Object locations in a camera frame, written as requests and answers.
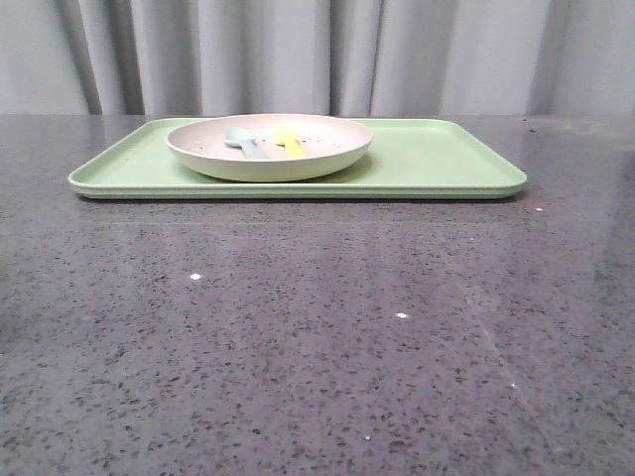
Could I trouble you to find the white speckled plate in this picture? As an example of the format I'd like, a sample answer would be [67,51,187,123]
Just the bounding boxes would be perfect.
[167,113,374,182]

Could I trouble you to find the yellow plastic fork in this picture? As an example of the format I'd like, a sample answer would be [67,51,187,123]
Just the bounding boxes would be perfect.
[275,126,307,159]

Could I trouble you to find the light blue plastic spoon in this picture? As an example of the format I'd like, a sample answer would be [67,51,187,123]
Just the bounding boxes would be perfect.
[224,127,268,160]

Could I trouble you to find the light green plastic tray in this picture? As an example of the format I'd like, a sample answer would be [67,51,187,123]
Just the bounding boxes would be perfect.
[68,118,527,199]

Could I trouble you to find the grey pleated curtain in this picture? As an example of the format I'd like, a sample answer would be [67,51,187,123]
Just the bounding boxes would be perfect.
[1,1,634,117]

